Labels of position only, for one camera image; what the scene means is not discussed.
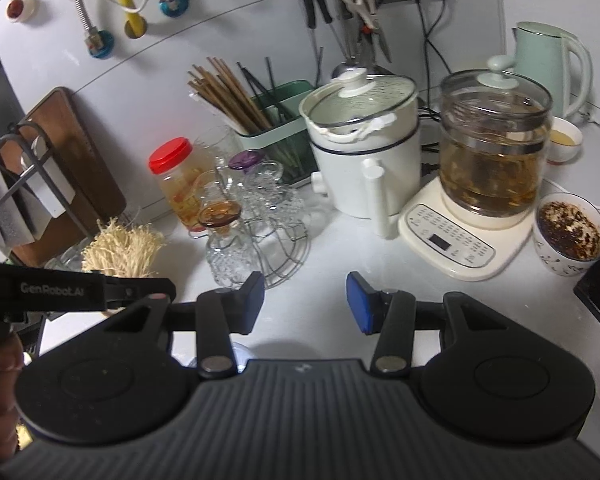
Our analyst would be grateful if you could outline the red and white wall cap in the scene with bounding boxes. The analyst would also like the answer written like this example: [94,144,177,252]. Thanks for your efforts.
[6,0,40,25]

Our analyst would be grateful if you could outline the cream kettle heating base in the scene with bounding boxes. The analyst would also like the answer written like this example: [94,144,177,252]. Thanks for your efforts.
[397,175,544,282]

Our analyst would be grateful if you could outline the wooden cutting board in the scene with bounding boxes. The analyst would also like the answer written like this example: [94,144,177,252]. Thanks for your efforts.
[17,86,127,267]

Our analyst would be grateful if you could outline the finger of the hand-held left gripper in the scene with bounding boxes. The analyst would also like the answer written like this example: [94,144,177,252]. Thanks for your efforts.
[102,275,177,317]

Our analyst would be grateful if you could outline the black chopsticks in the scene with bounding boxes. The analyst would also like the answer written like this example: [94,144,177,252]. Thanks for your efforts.
[236,57,293,123]

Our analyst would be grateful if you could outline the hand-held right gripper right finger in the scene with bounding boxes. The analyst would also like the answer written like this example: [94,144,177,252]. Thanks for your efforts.
[346,271,486,375]

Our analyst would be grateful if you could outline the glass tea kettle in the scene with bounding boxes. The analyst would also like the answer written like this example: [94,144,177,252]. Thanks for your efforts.
[439,55,554,219]

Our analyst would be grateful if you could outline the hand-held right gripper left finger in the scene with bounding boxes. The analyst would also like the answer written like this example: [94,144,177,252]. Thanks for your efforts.
[102,271,267,380]

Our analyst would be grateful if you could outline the person's left hand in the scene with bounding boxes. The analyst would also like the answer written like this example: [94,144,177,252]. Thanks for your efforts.
[0,332,30,461]

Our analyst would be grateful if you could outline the white electric cooking pot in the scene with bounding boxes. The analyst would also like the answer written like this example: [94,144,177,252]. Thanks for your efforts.
[299,67,424,239]

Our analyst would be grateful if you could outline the black dish rack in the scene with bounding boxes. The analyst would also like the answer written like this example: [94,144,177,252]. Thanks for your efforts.
[0,120,95,267]

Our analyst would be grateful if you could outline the mint green electric kettle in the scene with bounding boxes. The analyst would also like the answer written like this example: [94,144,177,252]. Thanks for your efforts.
[510,21,594,122]

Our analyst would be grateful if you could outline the red-lidded plastic jar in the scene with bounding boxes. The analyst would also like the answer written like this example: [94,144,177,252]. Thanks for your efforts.
[148,137,208,233]

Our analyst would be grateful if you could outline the wire cup rack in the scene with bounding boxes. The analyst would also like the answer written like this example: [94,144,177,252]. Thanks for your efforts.
[240,215,312,288]

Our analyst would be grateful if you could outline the glass pot lid white knob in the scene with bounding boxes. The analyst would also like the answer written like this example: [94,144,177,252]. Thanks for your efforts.
[300,67,419,137]

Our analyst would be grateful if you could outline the black power cable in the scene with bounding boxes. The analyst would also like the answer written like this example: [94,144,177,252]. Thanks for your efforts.
[417,0,453,111]

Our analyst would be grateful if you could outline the black-handled pliers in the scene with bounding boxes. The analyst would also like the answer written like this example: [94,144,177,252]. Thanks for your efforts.
[302,0,334,29]

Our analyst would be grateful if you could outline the bundle of wooden chopsticks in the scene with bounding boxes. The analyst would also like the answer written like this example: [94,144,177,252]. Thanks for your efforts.
[186,57,274,137]

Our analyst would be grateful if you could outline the white bowl of spices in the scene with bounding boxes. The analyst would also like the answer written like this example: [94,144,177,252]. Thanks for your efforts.
[532,192,600,277]

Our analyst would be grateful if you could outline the amber-stemmed cut glass cup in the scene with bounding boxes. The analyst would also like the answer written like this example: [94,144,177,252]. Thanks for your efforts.
[194,170,244,232]

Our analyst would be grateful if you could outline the blue wall pipe cap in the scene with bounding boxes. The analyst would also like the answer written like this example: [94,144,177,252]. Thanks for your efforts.
[159,0,190,19]
[86,30,116,60]

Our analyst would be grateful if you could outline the silver textured box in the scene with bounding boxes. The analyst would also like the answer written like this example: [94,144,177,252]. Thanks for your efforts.
[0,164,37,249]

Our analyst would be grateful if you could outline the clear glass tumbler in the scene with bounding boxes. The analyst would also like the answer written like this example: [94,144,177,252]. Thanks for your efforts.
[194,126,242,173]

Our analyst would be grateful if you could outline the green chopstick holder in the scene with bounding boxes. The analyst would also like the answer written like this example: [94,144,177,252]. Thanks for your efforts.
[234,80,317,187]

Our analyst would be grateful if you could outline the small white cup of tea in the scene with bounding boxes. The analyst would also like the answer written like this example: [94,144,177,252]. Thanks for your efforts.
[547,116,585,165]

